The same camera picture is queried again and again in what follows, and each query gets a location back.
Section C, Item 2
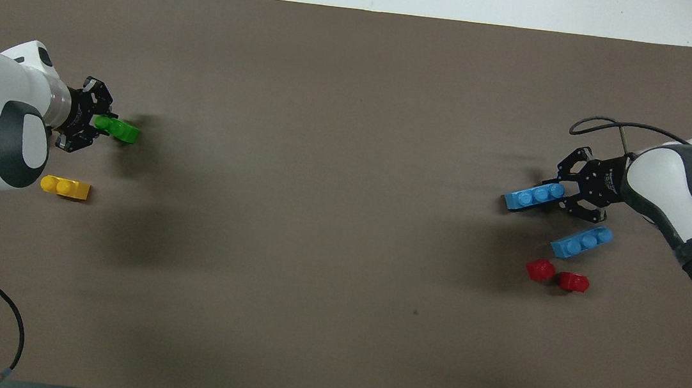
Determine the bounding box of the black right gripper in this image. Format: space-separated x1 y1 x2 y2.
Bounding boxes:
539 143 633 226

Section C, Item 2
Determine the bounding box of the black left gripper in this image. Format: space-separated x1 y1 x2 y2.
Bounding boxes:
55 74 123 158

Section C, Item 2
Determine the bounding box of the green two-stud toy block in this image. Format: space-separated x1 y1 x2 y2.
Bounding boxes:
93 114 141 146

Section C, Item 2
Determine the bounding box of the blue three-stud toy block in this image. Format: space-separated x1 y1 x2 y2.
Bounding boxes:
503 178 566 216
548 221 615 263

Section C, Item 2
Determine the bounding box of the yellow two-stud toy block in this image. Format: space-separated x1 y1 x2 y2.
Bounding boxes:
39 174 92 202

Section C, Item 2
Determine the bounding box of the red single-stud toy block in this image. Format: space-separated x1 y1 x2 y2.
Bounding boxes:
525 258 558 284
558 270 591 294

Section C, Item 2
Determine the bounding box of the brown table mat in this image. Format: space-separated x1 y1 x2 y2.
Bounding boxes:
0 0 692 388

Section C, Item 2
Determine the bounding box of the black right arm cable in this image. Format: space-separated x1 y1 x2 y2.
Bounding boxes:
568 115 692 161

